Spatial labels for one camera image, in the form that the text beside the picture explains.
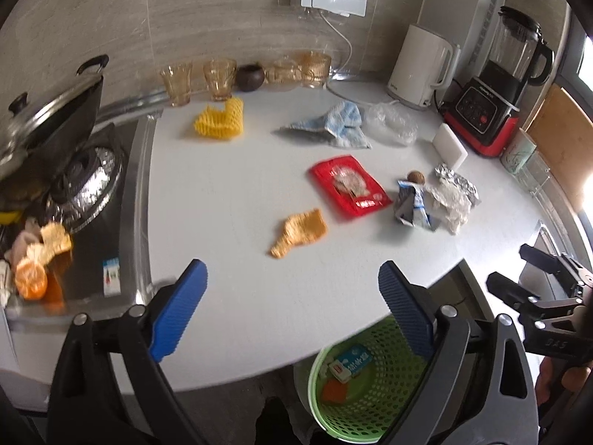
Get pale peel scraps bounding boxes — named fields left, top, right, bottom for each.
left=4, top=220, right=43, bottom=267

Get wooden cutting board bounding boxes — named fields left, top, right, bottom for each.
left=527, top=86, right=593, bottom=205

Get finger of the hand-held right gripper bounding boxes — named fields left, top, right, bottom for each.
left=519, top=243, right=586, bottom=289
left=486, top=273, right=544, bottom=310

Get white ribbed appliance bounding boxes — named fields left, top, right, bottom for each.
left=461, top=0, right=513, bottom=82

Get dark brown round bowl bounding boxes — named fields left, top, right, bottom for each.
left=236, top=64, right=266, bottom=92

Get white electric kettle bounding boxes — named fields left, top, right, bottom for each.
left=387, top=24, right=457, bottom=110

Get white sticker label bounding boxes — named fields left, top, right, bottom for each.
left=102, top=258, right=120, bottom=297

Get black wok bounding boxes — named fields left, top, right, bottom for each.
left=0, top=55, right=110, bottom=195

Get black red blender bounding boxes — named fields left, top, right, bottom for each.
left=441, top=6, right=555, bottom=159

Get white power cable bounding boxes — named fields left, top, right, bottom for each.
left=319, top=9, right=391, bottom=105

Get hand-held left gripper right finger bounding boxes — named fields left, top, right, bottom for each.
left=377, top=260, right=540, bottom=445

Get clear plastic wrap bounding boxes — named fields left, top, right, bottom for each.
left=424, top=181, right=474, bottom=235

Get clear glass holder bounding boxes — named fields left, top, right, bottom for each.
left=523, top=152, right=553, bottom=198

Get window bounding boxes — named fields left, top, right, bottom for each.
left=558, top=9, right=593, bottom=86

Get blue white milk carton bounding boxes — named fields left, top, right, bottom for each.
left=334, top=344, right=374, bottom=379

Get foil burner liner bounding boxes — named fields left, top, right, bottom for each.
left=58, top=145, right=124, bottom=233

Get green plastic waste basket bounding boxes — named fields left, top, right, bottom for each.
left=308, top=315, right=446, bottom=444

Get clear plastic bag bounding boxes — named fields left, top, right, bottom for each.
left=364, top=102, right=418, bottom=146

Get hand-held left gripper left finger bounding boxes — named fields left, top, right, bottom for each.
left=46, top=258, right=209, bottom=445

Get white sponge block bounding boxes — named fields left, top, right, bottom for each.
left=432, top=123, right=468, bottom=171

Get orange wrapper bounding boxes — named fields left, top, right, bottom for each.
left=321, top=378, right=349, bottom=402

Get clear measuring cup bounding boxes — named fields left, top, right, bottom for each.
left=500, top=127, right=537, bottom=175

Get aluminium foil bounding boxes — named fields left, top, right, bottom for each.
left=434, top=162, right=481, bottom=205

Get orange foam fruit net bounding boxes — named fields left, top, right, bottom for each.
left=269, top=208, right=329, bottom=259

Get glass wok lid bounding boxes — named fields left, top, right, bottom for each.
left=0, top=69, right=103, bottom=179

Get blue white dish cloth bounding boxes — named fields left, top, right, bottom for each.
left=280, top=100, right=372, bottom=150

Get person's right hand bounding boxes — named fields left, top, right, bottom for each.
left=535, top=359, right=593, bottom=398

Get red snack packet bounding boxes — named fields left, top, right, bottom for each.
left=309, top=155, right=390, bottom=218

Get peeled orange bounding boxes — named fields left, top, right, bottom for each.
left=14, top=260, right=48, bottom=300

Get yellow foam fruit net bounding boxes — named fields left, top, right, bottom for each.
left=193, top=96, right=245, bottom=139

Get gas stove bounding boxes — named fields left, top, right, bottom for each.
left=0, top=118, right=156, bottom=330

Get orange peel piece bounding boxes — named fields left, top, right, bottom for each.
left=39, top=221, right=73, bottom=255

